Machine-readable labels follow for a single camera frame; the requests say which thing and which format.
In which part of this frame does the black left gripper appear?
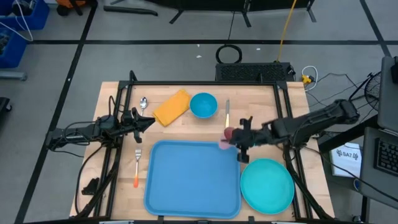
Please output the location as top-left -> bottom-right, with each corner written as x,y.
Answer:
121,107 -> 156,144

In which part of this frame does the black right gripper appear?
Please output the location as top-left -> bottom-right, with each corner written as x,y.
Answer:
228,116 -> 275,163

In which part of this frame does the pink plastic cup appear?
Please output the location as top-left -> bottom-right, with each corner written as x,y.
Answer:
218,126 -> 234,151

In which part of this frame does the metal spoon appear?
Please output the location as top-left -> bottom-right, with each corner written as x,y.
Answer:
139,96 -> 149,117

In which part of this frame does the yellow cloth napkin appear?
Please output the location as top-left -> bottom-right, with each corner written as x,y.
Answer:
152,88 -> 192,128

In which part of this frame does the knife with pale handle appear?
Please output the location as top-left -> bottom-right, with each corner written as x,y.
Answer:
224,99 -> 231,129

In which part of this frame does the blue ribbed bowl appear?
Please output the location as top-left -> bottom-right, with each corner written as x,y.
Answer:
189,91 -> 219,119

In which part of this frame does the fork with orange handle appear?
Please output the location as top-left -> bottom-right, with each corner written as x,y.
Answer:
133,148 -> 142,189

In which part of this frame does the teal plate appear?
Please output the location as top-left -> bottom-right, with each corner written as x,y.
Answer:
239,157 -> 295,216

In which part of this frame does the blue plastic tray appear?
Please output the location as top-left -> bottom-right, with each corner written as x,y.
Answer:
143,139 -> 243,220

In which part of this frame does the black vented computer case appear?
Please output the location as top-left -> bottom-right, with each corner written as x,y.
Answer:
215,62 -> 295,83

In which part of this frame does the black tube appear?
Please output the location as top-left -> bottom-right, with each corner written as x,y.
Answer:
103,4 -> 159,17

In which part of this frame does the white SA7 paper sign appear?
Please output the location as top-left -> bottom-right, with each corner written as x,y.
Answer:
329,142 -> 363,179

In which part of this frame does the black room divider panel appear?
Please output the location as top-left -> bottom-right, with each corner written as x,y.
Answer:
109,0 -> 318,29

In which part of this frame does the grey metal bar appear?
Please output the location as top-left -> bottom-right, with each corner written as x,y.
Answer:
0,70 -> 28,82

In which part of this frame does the orange and black object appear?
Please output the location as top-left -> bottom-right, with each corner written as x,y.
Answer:
55,0 -> 99,17

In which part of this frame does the black chair base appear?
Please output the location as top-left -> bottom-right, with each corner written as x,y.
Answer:
0,96 -> 13,113

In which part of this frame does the grey laptop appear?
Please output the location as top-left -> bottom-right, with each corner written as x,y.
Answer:
359,55 -> 398,210

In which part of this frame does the large blue storage bin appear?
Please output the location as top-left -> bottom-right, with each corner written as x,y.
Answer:
0,0 -> 51,32

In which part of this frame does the small blue storage bin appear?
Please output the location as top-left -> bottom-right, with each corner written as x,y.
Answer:
0,27 -> 29,69

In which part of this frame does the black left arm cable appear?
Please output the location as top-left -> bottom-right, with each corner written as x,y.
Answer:
107,95 -> 126,121

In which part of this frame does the black aluminium table frame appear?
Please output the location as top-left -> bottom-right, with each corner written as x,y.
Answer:
73,70 -> 336,222

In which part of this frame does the coiled black cable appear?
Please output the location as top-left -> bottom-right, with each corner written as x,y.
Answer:
215,44 -> 243,65

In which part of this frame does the black frame clamp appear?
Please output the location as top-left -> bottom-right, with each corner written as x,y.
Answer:
81,177 -> 101,197

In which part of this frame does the short white looped cable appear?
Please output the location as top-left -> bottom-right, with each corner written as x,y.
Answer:
300,65 -> 319,92

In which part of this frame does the yellow power cable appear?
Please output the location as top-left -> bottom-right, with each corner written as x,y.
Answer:
275,0 -> 299,63

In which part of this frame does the black wire fan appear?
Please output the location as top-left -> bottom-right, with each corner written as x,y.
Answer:
347,71 -> 384,112

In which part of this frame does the long white cable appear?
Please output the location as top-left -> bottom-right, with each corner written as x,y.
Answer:
0,0 -> 34,43

